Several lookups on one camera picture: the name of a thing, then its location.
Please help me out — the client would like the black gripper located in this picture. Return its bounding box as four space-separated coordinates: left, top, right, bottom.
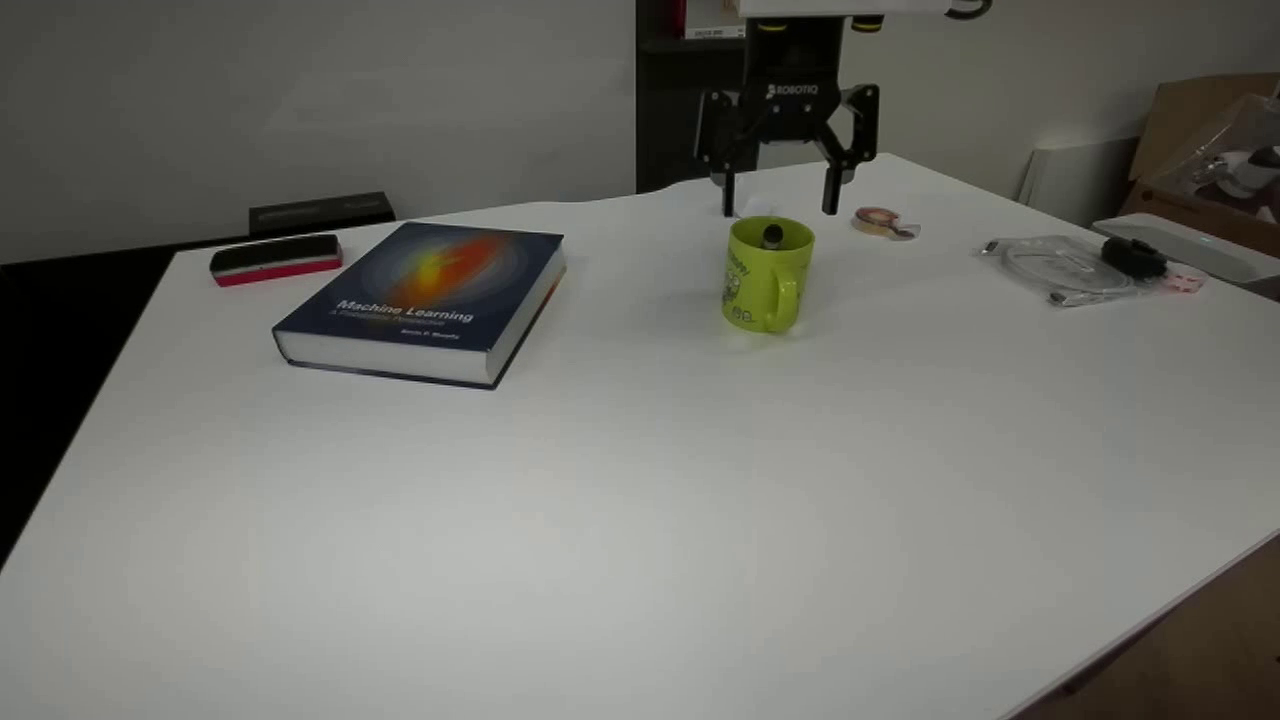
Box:
702 13 883 221

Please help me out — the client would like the green mug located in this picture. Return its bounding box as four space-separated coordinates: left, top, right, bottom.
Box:
720 211 820 341

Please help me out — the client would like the dark shelf cabinet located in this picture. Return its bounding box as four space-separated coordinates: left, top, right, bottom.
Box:
632 0 754 195

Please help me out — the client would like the small black device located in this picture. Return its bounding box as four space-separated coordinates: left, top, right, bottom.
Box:
1097 230 1173 283

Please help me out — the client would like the dark blue hardcover book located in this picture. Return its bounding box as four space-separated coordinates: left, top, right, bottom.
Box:
268 221 572 390

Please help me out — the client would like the brown cardboard box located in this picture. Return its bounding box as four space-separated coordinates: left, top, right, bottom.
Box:
1129 68 1280 258

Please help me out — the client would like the black rectangular case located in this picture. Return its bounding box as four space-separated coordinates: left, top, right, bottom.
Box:
244 189 402 243

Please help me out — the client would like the clear plastic bag with cable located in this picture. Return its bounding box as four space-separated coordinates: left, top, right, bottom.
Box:
982 230 1211 310

